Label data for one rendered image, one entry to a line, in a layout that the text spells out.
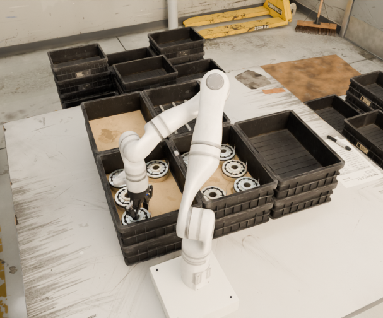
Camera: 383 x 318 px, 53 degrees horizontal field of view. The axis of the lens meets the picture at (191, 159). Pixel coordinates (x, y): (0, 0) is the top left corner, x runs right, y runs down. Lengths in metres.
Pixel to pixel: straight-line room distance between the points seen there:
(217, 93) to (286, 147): 0.68
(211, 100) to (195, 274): 0.54
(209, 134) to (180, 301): 0.55
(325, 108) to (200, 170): 2.13
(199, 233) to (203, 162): 0.20
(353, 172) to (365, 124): 0.95
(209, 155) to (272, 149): 0.67
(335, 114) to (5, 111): 2.75
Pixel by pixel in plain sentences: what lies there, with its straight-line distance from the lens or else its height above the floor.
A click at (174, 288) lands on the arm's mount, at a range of 1.34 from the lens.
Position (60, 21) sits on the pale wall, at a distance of 4.67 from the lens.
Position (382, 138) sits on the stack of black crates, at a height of 0.38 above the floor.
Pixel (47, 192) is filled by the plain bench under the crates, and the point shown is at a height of 0.70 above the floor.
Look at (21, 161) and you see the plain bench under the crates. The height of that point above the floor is 0.70.
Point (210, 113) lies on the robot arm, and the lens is 1.14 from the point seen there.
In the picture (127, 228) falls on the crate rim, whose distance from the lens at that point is 1.29.
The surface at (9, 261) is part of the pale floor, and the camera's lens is 2.54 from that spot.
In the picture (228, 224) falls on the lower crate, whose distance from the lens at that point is 1.50.
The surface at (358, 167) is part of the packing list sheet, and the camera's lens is 1.97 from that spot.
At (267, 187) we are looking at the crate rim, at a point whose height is 0.93.
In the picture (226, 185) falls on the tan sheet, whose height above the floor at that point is 0.83.
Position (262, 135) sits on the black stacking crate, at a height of 0.83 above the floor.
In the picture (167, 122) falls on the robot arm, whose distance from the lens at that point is 1.17.
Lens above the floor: 1.93
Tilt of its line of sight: 42 degrees down
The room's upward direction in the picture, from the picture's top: straight up
